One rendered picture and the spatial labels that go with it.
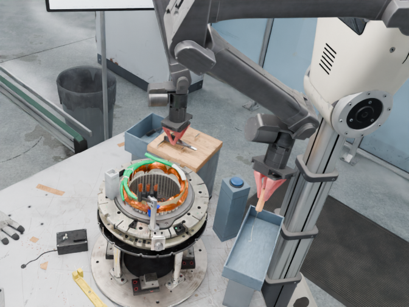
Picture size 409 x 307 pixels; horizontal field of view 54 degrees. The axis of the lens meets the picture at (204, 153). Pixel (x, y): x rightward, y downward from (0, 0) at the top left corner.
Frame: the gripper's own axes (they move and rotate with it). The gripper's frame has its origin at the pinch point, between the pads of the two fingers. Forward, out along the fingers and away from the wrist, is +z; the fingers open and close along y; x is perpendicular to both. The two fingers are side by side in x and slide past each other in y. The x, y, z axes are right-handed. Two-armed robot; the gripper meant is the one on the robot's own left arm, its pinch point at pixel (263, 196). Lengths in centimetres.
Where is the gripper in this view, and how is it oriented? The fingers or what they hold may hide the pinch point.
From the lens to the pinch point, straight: 105.2
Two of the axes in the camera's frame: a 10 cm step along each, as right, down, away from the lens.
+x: 6.5, -0.9, 7.6
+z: -2.6, 9.1, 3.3
